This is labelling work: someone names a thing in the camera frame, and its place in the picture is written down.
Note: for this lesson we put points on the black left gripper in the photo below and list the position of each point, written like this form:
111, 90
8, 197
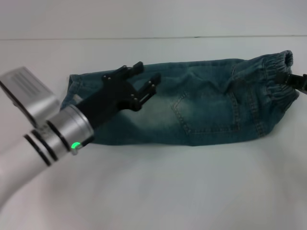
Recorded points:
115, 91

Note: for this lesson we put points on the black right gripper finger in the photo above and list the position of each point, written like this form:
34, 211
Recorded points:
304, 89
296, 79

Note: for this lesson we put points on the blue denim shorts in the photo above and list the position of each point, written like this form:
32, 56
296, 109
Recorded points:
204, 107

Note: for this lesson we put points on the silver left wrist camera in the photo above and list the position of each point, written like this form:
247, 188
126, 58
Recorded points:
26, 91

